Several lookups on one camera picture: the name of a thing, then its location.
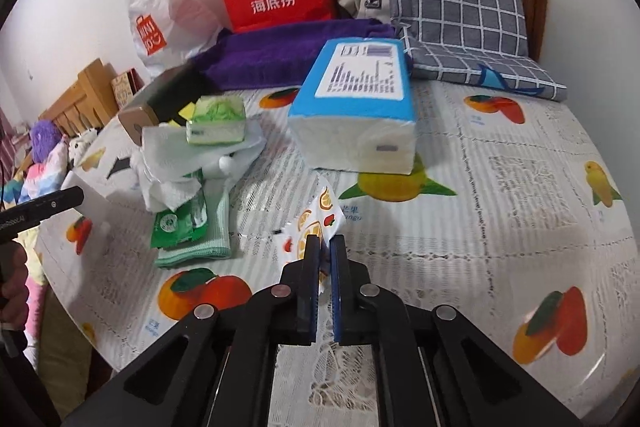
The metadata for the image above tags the patterned brown book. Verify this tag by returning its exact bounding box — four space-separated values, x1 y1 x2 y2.
111 68 144 109

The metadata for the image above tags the white glove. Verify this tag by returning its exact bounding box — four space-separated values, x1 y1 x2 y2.
130 119 266 212

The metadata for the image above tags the person left hand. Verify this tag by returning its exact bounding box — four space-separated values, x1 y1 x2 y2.
1 242 29 331

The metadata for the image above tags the blue tissue pack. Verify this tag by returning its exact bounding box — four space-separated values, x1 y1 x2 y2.
288 38 416 174

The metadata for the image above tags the green tissue packet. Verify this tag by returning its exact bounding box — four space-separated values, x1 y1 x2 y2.
186 95 246 145

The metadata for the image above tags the wooden headboard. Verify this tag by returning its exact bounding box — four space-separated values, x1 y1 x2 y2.
38 58 118 138

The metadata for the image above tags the green bed sheet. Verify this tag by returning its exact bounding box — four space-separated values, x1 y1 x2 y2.
37 288 111 419

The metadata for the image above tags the dark green gift box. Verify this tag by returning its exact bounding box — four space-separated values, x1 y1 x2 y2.
117 64 210 146

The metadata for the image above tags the colourful striped blanket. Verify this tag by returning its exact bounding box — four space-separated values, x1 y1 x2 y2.
17 135 68 367

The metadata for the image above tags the green wet wipes pack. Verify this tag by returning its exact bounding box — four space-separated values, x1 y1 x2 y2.
150 186 208 248

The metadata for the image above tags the grey checked cushion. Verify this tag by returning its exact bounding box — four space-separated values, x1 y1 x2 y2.
390 0 567 102

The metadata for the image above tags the white Miniso plastic bag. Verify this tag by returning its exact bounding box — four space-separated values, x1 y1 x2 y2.
126 0 224 78

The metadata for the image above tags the purple plush toy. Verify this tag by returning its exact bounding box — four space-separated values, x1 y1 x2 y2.
29 119 62 164

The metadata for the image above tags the fruit pattern tablecloth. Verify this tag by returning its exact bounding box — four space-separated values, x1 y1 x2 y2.
35 81 639 426

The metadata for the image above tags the purple towel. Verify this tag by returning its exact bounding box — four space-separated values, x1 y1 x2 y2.
191 18 396 92

